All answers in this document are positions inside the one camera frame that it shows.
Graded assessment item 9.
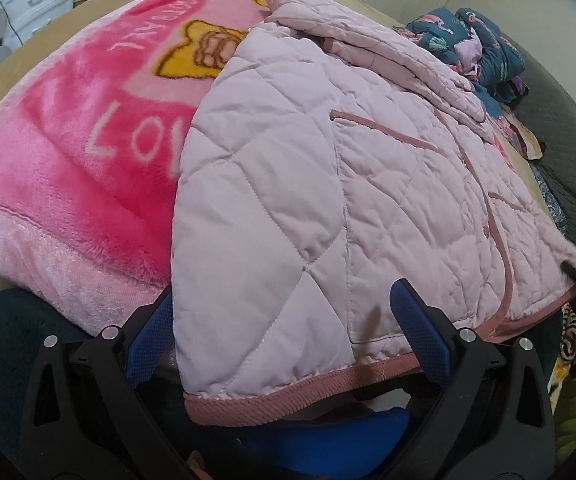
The dark grey headboard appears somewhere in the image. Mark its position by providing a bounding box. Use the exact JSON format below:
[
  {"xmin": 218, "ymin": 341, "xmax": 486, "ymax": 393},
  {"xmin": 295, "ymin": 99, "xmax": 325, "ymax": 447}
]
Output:
[{"xmin": 513, "ymin": 48, "xmax": 576, "ymax": 245}]

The pink teddy bear blanket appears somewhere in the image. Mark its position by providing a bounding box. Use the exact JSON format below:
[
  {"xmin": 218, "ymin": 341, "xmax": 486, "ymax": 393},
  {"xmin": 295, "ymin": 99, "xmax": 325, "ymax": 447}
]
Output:
[{"xmin": 0, "ymin": 0, "xmax": 267, "ymax": 334}]

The teal floral duvet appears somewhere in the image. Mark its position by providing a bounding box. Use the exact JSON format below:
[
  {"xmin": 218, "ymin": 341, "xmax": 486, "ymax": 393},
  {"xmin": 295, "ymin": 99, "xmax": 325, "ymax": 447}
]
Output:
[{"xmin": 397, "ymin": 6, "xmax": 569, "ymax": 231}]

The pink quilted jacket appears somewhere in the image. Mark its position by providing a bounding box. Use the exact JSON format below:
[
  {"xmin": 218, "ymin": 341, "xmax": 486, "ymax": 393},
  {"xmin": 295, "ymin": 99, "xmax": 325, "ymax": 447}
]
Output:
[{"xmin": 171, "ymin": 0, "xmax": 576, "ymax": 427}]

